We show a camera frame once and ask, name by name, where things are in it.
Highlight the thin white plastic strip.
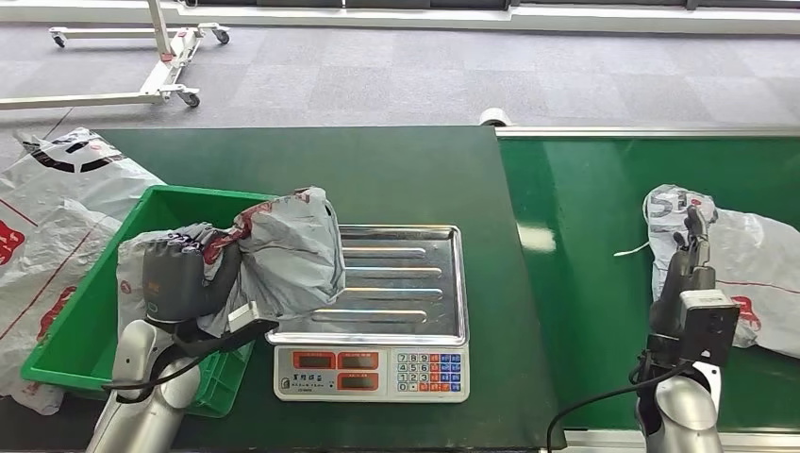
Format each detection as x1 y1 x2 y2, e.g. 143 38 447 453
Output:
612 240 652 259

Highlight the grey plastic mailer package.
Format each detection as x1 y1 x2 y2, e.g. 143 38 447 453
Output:
116 185 347 340

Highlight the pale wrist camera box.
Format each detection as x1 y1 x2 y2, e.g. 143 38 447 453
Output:
677 288 742 371
227 301 261 334

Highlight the large white woven sack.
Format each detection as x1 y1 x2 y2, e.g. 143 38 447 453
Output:
0 127 168 418

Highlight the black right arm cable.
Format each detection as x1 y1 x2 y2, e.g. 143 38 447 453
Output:
545 361 693 453

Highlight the silver conveyor side rail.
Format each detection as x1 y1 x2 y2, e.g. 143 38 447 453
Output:
540 428 800 453
493 126 800 140

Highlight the electronic scale with steel tray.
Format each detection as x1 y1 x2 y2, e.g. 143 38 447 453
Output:
265 224 472 405

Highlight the white conveyor end roller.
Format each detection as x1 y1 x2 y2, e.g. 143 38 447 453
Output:
478 107 514 128

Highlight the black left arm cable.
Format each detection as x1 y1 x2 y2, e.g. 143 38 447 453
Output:
101 317 280 405

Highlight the white wheeled stand frame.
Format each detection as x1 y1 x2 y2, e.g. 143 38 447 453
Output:
0 0 232 113

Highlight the dark green table mat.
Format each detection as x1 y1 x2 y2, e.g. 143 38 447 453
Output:
0 126 568 453

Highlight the white package with red print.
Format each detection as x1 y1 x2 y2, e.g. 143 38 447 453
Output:
642 183 800 361

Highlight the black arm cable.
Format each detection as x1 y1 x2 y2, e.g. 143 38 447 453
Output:
545 361 693 453
101 317 280 405

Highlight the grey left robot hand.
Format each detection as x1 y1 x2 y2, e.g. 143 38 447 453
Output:
142 240 245 327

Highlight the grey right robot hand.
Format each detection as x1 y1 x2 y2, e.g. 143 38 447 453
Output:
648 205 718 340

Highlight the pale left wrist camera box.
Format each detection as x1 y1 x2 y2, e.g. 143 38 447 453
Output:
227 301 261 334

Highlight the glossy green conveyor belt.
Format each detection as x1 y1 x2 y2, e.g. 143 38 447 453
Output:
497 135 800 434

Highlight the green plastic bin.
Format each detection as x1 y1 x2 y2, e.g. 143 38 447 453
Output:
20 184 277 419

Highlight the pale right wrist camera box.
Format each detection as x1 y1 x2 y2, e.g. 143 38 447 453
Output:
677 288 742 371

